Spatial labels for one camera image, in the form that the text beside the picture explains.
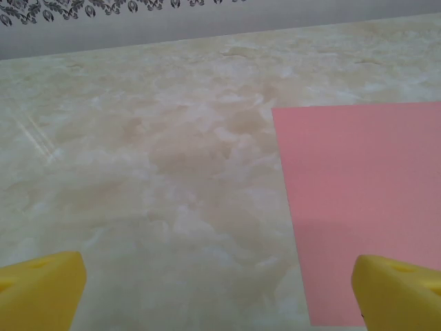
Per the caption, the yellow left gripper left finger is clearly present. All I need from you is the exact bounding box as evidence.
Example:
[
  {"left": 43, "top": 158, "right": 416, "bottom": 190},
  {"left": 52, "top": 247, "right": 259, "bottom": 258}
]
[{"left": 0, "top": 250, "right": 88, "bottom": 331}]

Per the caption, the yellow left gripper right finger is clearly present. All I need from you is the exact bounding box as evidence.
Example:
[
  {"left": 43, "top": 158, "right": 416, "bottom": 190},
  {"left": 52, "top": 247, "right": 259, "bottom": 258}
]
[{"left": 351, "top": 254, "right": 441, "bottom": 331}]

